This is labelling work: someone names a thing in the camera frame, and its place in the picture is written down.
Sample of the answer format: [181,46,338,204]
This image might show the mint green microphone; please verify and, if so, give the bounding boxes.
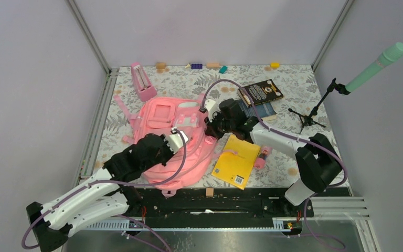
[345,42,403,92]

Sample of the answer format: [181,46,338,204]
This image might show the black paperback book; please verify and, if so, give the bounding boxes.
[238,79,284,108]

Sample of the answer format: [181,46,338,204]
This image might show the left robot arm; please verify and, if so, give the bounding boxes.
[21,128,189,251]

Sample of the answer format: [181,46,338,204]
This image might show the long wooden block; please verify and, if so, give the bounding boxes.
[206,62,220,69]

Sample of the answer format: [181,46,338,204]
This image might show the teal block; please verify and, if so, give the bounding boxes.
[219,66,228,74]

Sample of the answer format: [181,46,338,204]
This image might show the pink student backpack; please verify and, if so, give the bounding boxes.
[114,95,219,197]

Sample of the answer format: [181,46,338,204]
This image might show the small wooden cube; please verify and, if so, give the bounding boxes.
[205,187,214,197]

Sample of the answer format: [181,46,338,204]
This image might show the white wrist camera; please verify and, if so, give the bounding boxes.
[165,129,188,154]
[204,99,219,118]

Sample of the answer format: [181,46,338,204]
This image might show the floral table mat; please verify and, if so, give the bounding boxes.
[82,65,340,189]

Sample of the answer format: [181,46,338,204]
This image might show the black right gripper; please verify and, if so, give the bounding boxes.
[204,110,235,141]

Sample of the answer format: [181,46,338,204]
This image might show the black microphone tripod stand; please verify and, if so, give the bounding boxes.
[288,78,351,134]

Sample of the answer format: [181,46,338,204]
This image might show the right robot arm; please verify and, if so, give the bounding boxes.
[200,94,347,216]

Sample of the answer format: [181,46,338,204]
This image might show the pink metronome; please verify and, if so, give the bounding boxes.
[131,62,157,102]

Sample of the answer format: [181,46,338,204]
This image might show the wooden block far left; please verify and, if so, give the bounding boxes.
[155,62,166,70]

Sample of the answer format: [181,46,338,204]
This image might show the pink clear pencil case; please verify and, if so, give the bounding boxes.
[253,146,272,170]

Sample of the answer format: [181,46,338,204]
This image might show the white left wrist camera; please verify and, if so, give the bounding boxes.
[165,129,188,154]

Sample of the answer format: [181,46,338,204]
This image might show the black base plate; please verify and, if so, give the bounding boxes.
[125,188,314,228]

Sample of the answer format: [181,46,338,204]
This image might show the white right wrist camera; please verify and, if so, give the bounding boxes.
[204,99,219,118]

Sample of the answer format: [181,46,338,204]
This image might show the yellow block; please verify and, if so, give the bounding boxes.
[270,62,280,69]

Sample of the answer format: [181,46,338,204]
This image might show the dark blue book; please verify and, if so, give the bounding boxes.
[236,100,277,121]

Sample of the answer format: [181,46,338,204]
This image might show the purple toy brick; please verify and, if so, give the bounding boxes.
[190,64,203,70]

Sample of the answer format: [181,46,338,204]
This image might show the yellow notebook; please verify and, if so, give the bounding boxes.
[211,134,260,190]

